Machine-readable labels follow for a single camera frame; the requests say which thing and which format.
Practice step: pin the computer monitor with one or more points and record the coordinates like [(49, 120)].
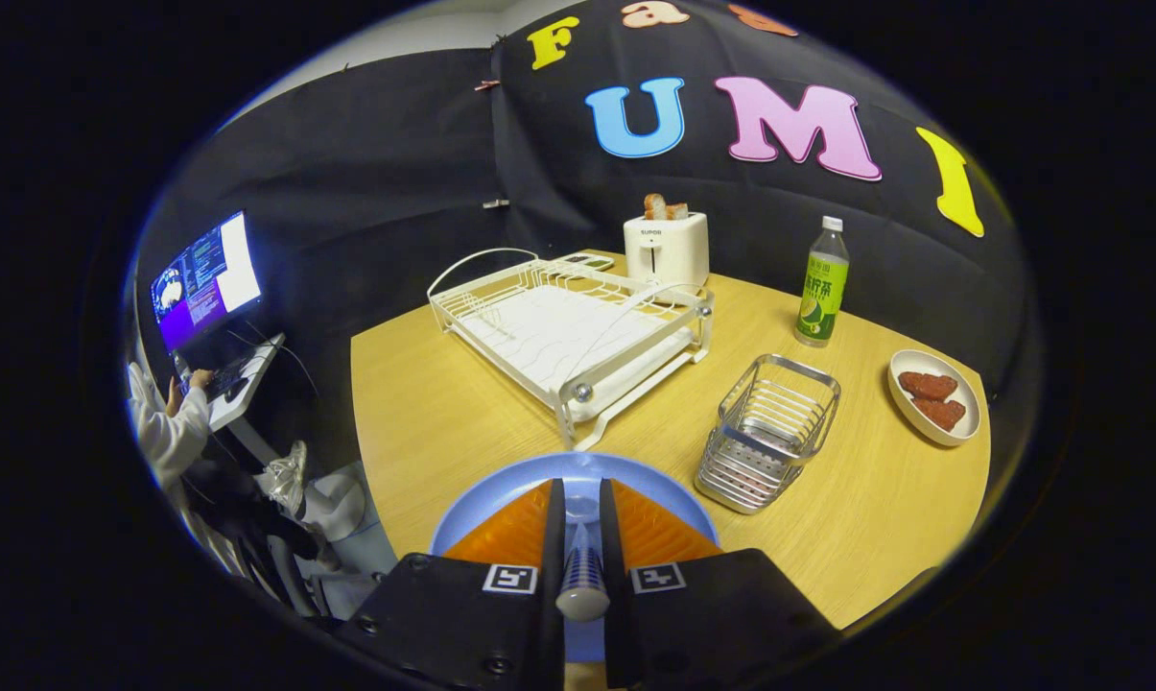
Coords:
[(203, 283)]

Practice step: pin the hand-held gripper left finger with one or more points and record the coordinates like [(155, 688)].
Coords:
[(554, 537)]

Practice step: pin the black keyboard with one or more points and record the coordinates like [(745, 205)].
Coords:
[(224, 377)]

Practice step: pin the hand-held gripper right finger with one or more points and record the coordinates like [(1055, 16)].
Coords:
[(608, 537)]

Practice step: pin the toast slice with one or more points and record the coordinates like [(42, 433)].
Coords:
[(654, 206), (677, 211)]

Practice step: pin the black computer mouse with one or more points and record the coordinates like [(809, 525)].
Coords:
[(236, 390)]

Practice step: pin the white computer desk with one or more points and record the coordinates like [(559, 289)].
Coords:
[(251, 389)]

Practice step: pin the black backdrop cloth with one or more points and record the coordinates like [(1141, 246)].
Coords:
[(395, 173)]

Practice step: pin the white toaster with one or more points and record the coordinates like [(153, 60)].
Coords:
[(669, 250)]

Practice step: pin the white sneaker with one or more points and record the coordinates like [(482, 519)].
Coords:
[(288, 475)]

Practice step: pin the blue plate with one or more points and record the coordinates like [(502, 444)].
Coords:
[(578, 470)]

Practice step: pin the cream dish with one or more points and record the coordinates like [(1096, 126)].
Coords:
[(908, 415)]

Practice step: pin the red meat piece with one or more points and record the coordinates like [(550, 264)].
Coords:
[(940, 414), (928, 385)]

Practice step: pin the green tea bottle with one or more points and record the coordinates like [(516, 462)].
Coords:
[(820, 297)]

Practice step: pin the white divided tray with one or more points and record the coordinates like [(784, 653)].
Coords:
[(587, 261)]

